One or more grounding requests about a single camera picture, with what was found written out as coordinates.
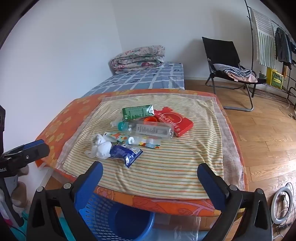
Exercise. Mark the clear plastic sheet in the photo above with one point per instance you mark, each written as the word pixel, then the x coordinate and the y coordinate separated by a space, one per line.
pixel 185 227

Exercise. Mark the yellow plastic crate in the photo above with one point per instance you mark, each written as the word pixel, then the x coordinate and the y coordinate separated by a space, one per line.
pixel 274 78

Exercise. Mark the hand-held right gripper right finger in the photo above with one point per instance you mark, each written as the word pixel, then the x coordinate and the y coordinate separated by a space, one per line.
pixel 211 185

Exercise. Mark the orange plastic cap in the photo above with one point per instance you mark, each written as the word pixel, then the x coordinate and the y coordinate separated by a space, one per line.
pixel 150 119

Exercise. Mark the clear plastic bottle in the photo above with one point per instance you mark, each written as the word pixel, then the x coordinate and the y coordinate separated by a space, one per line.
pixel 150 130

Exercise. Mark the green drink carton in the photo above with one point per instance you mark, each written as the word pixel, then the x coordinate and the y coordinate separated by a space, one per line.
pixel 136 112

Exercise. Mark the folded floral quilt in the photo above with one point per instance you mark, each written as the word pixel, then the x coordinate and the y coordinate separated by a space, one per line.
pixel 138 59

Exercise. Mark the blue plastic basket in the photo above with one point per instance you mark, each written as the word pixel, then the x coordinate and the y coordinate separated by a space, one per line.
pixel 129 220

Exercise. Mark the blue checked bed sheet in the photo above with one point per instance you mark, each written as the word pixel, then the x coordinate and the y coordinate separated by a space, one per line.
pixel 143 78

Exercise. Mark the black metal drying rack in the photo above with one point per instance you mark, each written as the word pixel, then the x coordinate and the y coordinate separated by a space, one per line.
pixel 254 58

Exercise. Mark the red flat cardboard box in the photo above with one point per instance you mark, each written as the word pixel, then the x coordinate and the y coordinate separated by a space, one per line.
pixel 179 124

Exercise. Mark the striped cloth on chair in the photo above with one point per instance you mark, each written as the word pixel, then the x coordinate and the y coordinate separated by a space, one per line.
pixel 233 69

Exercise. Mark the dark hanging jacket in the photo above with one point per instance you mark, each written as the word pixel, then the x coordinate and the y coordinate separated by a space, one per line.
pixel 282 46

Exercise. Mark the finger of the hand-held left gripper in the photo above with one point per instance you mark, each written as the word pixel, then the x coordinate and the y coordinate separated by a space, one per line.
pixel 35 149

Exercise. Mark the black folding chair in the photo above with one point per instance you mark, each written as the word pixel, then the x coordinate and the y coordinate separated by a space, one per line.
pixel 219 49

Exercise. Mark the yellow striped cloth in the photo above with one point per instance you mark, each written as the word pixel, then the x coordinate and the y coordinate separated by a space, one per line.
pixel 161 166

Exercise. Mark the green striped hanging towel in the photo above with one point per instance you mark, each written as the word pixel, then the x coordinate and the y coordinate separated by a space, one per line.
pixel 263 39

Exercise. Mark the pink cloth on chair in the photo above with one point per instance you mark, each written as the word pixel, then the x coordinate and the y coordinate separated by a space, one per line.
pixel 247 78

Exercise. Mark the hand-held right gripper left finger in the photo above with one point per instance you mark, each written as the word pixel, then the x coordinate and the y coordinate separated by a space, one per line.
pixel 89 185

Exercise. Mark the blue snack wrapper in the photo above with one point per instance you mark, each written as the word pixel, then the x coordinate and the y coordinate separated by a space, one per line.
pixel 122 153

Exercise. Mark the white colourful squeeze tube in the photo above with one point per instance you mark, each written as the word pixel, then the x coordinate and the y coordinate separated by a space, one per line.
pixel 115 136

